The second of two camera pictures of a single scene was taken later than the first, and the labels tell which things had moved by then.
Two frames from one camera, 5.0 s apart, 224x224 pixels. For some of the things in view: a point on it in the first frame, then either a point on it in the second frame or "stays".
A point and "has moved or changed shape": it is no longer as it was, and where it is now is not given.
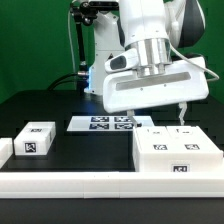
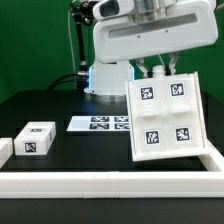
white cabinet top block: (35, 138) stays
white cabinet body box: (175, 148) has moved or changed shape
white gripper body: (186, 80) -> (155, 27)
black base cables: (62, 80) stays
